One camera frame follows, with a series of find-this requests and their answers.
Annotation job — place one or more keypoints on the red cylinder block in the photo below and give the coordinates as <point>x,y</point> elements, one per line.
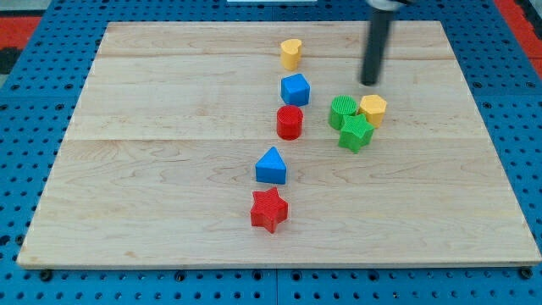
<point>289,122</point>

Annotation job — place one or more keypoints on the red star block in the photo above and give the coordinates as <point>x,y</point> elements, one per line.
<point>268,209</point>

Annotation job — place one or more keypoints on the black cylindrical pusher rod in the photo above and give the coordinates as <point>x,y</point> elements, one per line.
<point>379,30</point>

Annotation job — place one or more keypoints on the blue cube block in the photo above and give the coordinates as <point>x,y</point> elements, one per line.
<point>295,90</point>

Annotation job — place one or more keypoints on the yellow hexagon block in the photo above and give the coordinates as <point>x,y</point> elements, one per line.
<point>374,108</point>

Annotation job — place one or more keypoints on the blue triangle block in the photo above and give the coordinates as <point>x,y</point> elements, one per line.
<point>271,168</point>

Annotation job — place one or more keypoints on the green star block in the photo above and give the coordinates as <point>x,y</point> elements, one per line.
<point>355,133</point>

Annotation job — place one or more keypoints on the yellow heart block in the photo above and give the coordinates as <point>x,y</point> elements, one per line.
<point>290,53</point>

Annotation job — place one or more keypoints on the green cylinder block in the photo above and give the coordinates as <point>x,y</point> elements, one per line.
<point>340,107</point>

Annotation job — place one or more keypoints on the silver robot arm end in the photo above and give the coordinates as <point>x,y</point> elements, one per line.
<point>389,5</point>

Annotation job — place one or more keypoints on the wooden board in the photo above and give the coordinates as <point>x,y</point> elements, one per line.
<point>157,166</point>

